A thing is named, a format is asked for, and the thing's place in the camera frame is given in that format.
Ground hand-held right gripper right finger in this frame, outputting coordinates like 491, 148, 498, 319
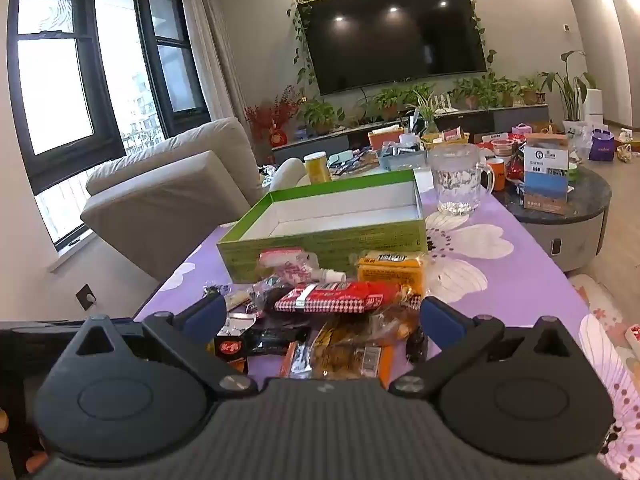
389, 296, 582, 402

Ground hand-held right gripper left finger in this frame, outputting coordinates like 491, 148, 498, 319
64, 291, 259, 402

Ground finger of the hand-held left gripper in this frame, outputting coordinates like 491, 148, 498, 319
0, 318, 148, 343

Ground clear orange snack packet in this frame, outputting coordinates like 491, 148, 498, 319
279, 310, 422, 382

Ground red checkered snack packet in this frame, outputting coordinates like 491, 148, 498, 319
274, 281, 417, 314

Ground green cardboard box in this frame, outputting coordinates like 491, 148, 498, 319
216, 169, 429, 284

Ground small red black box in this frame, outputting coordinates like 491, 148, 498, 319
214, 332, 251, 362

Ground purple floral tablecloth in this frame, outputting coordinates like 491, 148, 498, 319
134, 165, 640, 477

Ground yellow snack packet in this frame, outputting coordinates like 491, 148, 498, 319
356, 250, 427, 302

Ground black snack packet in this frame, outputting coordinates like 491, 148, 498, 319
245, 326, 312, 357

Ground pink white snack pouch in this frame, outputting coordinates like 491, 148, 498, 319
258, 247, 347, 292

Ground beige sofa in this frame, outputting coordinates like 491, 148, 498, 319
80, 117, 267, 282

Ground glass pitcher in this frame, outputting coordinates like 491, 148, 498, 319
429, 143, 497, 217

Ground orange mug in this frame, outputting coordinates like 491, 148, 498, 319
486, 158, 507, 192

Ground beige cushioned seat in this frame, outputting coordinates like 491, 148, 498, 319
267, 157, 307, 194

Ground floral rug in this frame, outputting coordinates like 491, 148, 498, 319
569, 272, 640, 346

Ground round white table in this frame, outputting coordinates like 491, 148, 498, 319
295, 157, 433, 193

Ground teal plastic basket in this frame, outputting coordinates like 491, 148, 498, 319
377, 144, 429, 172

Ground red foil bag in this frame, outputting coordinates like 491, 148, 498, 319
504, 154, 527, 182

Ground blue white carton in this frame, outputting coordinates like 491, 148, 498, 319
516, 134, 572, 217

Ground round dark marble table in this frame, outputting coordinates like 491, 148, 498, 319
492, 164, 613, 274

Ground yellow can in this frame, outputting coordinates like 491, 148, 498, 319
303, 152, 332, 185

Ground yellow wicker basket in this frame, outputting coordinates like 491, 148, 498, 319
421, 129, 472, 150

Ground pile of dark packets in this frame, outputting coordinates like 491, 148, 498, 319
327, 146, 381, 177

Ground orange tissue box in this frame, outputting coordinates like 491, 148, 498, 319
368, 127, 405, 151

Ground red flower plant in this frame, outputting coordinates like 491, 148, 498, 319
244, 87, 305, 150

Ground grey television console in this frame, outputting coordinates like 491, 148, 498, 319
271, 104, 550, 164

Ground spider plant in vase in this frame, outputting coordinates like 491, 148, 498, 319
406, 91, 447, 137

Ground wide potted green plant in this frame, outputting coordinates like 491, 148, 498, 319
372, 84, 437, 122

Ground small potted green plant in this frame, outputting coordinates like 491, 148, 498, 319
299, 98, 347, 137

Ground bushy potted green plant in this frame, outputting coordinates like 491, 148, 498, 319
449, 72, 522, 111

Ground purple gift bag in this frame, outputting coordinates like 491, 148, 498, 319
589, 128, 617, 162

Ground black framed window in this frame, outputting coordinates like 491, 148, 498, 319
7, 0, 212, 255

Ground potted plant in brown pot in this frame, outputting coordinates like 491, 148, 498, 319
520, 75, 545, 107

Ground white air purifier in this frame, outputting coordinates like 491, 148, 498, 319
584, 88, 604, 122

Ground tall leafy plant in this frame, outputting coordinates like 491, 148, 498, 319
539, 50, 599, 123

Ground beige curtain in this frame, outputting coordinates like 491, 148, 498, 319
177, 0, 252, 128

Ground wall socket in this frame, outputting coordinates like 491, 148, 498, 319
74, 283, 99, 310

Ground wall television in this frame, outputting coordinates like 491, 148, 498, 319
297, 0, 489, 97

